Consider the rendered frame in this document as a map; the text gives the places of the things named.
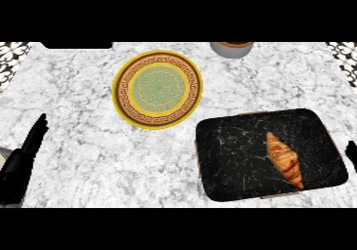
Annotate black marble tray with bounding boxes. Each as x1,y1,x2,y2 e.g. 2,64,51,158
195,107,350,203

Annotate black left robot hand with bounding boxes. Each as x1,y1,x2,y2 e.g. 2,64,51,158
0,112,51,207

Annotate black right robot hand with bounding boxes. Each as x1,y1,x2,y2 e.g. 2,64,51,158
344,140,357,187

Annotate grey cup with brown rim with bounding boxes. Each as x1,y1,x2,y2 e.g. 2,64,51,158
209,41,257,60

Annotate yellow brown patterned plate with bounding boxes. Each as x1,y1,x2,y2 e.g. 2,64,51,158
111,49,206,130

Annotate golden brown croissant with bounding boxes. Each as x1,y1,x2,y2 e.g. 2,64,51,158
266,131,306,190

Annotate black flat appliance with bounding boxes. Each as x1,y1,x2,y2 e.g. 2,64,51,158
40,41,114,50

